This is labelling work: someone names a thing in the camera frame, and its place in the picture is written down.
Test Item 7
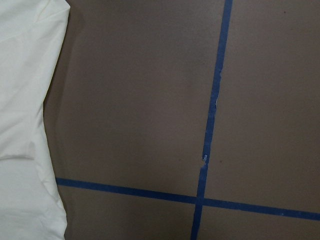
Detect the cream long-sleeve printed shirt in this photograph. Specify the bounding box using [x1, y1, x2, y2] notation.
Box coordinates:
[0, 0, 70, 240]

